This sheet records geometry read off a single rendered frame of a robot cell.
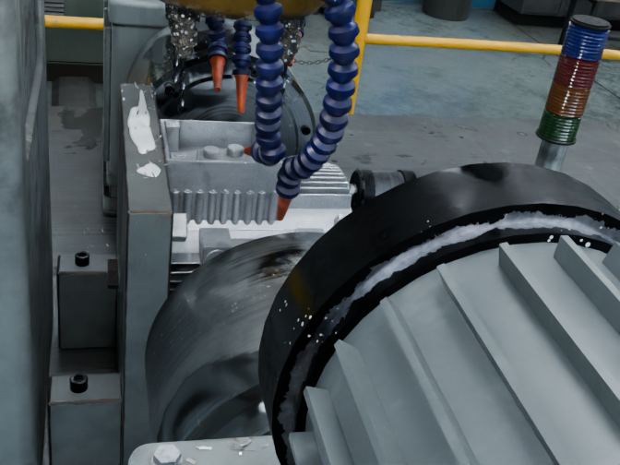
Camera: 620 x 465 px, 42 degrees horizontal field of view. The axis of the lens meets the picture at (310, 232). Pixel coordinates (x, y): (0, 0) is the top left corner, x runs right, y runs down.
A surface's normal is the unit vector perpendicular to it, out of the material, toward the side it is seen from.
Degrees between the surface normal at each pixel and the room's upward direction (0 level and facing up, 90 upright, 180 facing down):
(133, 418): 90
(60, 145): 0
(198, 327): 47
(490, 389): 32
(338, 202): 88
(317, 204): 88
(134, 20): 90
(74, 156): 0
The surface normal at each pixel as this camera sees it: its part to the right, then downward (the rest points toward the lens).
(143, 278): 0.22, 0.51
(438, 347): -0.53, -0.65
